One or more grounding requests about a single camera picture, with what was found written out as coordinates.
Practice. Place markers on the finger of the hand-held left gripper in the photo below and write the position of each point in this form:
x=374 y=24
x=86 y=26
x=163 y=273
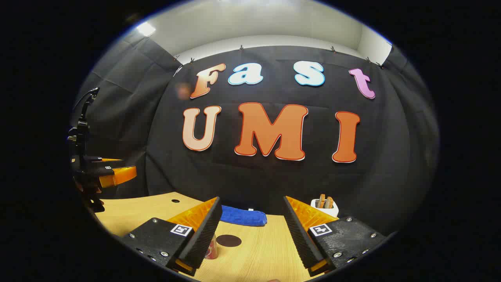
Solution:
x=109 y=160
x=117 y=176

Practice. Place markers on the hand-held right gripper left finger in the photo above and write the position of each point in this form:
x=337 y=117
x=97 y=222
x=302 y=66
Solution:
x=203 y=239

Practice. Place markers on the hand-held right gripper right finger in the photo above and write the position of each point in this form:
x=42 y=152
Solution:
x=299 y=239

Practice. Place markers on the silver water bottle pink label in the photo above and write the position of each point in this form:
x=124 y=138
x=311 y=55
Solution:
x=212 y=250

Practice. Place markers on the dark brown round coaster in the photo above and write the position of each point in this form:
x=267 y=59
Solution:
x=229 y=241

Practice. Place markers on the white toaster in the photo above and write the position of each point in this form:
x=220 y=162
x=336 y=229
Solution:
x=327 y=211

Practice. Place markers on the toast bread slice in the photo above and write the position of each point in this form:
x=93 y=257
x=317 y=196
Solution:
x=329 y=203
x=321 y=201

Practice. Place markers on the blue towel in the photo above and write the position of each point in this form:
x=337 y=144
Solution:
x=242 y=216

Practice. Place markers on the ceiling light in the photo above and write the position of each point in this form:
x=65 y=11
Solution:
x=145 y=28

